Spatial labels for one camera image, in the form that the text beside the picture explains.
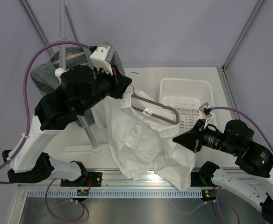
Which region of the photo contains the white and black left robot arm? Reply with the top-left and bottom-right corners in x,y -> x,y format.
2,65 -> 132,186

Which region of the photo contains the aluminium frame post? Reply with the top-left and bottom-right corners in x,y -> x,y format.
222,0 -> 267,70
19,0 -> 49,46

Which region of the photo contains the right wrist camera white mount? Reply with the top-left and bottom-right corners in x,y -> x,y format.
199,102 -> 214,127

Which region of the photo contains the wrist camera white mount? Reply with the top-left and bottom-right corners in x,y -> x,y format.
90,44 -> 115,75
199,102 -> 214,127

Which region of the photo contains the aluminium mounting rail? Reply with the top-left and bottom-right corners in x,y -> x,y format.
17,169 -> 251,189

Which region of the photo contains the beige clothes hanger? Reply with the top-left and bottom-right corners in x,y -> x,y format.
50,37 -> 86,66

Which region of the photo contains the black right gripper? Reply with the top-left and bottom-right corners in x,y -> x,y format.
173,118 -> 239,154

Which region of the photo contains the aluminium frame post left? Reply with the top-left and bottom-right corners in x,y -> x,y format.
19,0 -> 49,46

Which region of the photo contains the white shirt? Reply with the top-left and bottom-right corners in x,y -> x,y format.
91,92 -> 195,191

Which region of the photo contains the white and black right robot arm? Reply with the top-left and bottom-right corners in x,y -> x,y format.
173,119 -> 273,224

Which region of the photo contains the grey clothes rack stand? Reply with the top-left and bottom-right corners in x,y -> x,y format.
55,0 -> 109,153

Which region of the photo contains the aluminium frame post right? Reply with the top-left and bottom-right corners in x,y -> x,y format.
222,0 -> 267,70

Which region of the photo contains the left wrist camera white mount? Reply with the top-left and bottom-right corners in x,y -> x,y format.
90,44 -> 115,75

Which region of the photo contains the grey-green shirt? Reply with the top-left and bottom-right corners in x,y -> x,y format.
30,45 -> 126,125

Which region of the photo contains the grey clothes hanger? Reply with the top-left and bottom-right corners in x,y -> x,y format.
130,84 -> 180,125

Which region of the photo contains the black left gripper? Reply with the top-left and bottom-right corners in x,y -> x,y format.
77,62 -> 131,114

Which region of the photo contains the white slotted cable duct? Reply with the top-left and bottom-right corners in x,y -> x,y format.
27,188 -> 203,198

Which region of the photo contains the white plastic basket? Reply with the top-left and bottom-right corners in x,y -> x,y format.
159,78 -> 214,133

